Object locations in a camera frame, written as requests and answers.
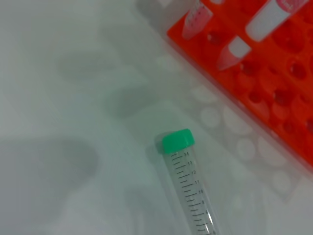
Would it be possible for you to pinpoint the orange plastic test tube rack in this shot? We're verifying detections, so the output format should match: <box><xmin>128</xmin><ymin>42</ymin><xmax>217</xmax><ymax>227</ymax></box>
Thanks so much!
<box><xmin>167</xmin><ymin>0</ymin><xmax>313</xmax><ymax>170</ymax></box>

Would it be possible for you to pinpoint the clear test tube green cap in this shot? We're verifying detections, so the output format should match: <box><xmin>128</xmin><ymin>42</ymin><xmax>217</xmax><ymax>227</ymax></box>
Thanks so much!
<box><xmin>217</xmin><ymin>0</ymin><xmax>308</xmax><ymax>71</ymax></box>
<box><xmin>156</xmin><ymin>128</ymin><xmax>222</xmax><ymax>235</ymax></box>
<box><xmin>182</xmin><ymin>0</ymin><xmax>212</xmax><ymax>41</ymax></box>

